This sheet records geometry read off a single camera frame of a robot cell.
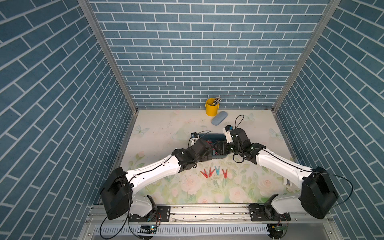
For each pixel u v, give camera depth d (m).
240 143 0.64
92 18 0.74
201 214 0.75
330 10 0.72
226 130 0.77
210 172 0.87
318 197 0.42
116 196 0.41
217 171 0.88
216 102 1.05
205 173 0.87
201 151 0.60
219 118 1.12
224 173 0.87
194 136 0.72
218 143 0.74
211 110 1.14
